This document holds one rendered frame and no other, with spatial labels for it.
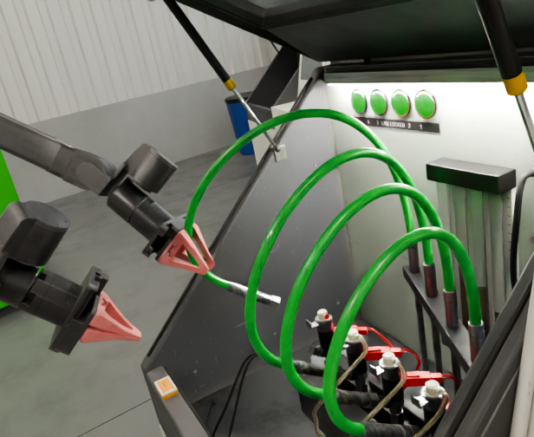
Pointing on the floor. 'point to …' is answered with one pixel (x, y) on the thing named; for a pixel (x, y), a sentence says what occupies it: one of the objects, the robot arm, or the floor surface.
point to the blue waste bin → (237, 114)
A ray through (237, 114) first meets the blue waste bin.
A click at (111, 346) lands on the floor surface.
